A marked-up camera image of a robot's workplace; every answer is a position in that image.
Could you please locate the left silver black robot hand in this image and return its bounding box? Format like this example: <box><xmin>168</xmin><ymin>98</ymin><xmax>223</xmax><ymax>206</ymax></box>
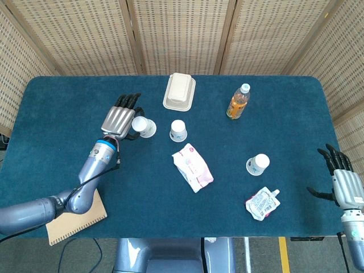
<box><xmin>101</xmin><ymin>92</ymin><xmax>144</xmax><ymax>142</ymax></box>

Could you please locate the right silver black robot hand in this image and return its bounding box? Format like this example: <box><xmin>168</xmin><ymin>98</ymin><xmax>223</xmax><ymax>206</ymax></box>
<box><xmin>306</xmin><ymin>143</ymin><xmax>364</xmax><ymax>211</ymax></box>

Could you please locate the white paper cup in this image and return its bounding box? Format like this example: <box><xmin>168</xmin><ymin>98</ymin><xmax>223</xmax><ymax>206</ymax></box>
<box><xmin>131</xmin><ymin>115</ymin><xmax>158</xmax><ymax>139</ymax></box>
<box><xmin>246</xmin><ymin>153</ymin><xmax>271</xmax><ymax>176</ymax></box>
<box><xmin>169</xmin><ymin>119</ymin><xmax>188</xmax><ymax>143</ymax></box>

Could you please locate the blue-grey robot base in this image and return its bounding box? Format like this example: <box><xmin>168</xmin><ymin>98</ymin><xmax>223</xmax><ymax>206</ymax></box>
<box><xmin>113</xmin><ymin>237</ymin><xmax>236</xmax><ymax>273</ymax></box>

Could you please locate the blue felt table cloth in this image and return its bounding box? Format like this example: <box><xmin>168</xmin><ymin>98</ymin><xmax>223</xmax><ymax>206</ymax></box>
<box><xmin>0</xmin><ymin>75</ymin><xmax>359</xmax><ymax>239</ymax></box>

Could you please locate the beige takeaway food box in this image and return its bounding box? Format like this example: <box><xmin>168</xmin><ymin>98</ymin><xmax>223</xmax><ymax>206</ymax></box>
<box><xmin>162</xmin><ymin>72</ymin><xmax>197</xmax><ymax>112</ymax></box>

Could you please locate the white pink tissue pack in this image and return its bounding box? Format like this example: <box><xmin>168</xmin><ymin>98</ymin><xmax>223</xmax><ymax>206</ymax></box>
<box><xmin>171</xmin><ymin>143</ymin><xmax>214</xmax><ymax>194</ymax></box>

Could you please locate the white spouted drink pouch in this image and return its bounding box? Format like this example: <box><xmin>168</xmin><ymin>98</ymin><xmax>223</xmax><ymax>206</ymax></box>
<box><xmin>245</xmin><ymin>186</ymin><xmax>281</xmax><ymax>221</ymax></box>

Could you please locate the bamboo screen panel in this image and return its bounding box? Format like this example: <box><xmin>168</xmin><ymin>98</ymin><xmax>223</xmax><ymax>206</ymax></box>
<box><xmin>220</xmin><ymin>0</ymin><xmax>339</xmax><ymax>76</ymax></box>
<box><xmin>0</xmin><ymin>5</ymin><xmax>59</xmax><ymax>137</ymax></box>
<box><xmin>126</xmin><ymin>0</ymin><xmax>237</xmax><ymax>75</ymax></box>
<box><xmin>287</xmin><ymin>0</ymin><xmax>364</xmax><ymax>183</ymax></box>
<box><xmin>5</xmin><ymin>0</ymin><xmax>143</xmax><ymax>76</ymax></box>

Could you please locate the brown spiral notebook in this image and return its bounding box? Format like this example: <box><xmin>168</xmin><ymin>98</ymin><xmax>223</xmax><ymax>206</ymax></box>
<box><xmin>45</xmin><ymin>189</ymin><xmax>108</xmax><ymax>247</ymax></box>

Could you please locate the orange drink bottle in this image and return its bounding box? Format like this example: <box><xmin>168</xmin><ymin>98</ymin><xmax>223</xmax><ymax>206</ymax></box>
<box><xmin>226</xmin><ymin>83</ymin><xmax>251</xmax><ymax>121</ymax></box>

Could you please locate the white table leg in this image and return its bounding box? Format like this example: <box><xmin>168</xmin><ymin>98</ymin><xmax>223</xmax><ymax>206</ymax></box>
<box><xmin>243</xmin><ymin>237</ymin><xmax>253</xmax><ymax>273</ymax></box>

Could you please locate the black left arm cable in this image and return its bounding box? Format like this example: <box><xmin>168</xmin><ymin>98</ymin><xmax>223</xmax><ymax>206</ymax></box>
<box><xmin>0</xmin><ymin>140</ymin><xmax>122</xmax><ymax>243</ymax></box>

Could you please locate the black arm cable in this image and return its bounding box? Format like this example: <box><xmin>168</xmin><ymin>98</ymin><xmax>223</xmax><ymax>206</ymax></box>
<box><xmin>0</xmin><ymin>140</ymin><xmax>122</xmax><ymax>243</ymax></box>
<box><xmin>337</xmin><ymin>231</ymin><xmax>352</xmax><ymax>273</ymax></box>

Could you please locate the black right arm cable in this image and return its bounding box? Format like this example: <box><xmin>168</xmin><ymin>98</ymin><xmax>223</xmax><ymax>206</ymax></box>
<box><xmin>337</xmin><ymin>231</ymin><xmax>352</xmax><ymax>273</ymax></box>

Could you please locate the blue floor cable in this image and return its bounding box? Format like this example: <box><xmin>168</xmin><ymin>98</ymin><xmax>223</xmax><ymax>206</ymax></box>
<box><xmin>56</xmin><ymin>238</ymin><xmax>103</xmax><ymax>273</ymax></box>

